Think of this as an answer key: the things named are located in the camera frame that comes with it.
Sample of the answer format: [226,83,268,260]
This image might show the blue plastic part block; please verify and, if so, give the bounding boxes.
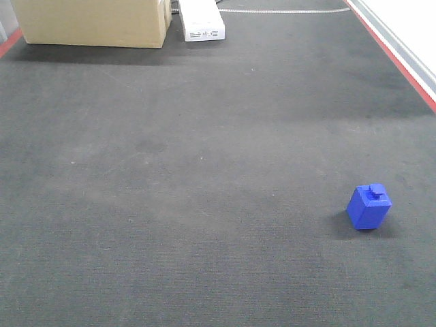
[346,183,392,230]

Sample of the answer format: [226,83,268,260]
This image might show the white long carton box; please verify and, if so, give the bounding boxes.
[178,0,225,42]

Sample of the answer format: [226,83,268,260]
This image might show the large cardboard box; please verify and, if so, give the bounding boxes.
[12,0,172,48]

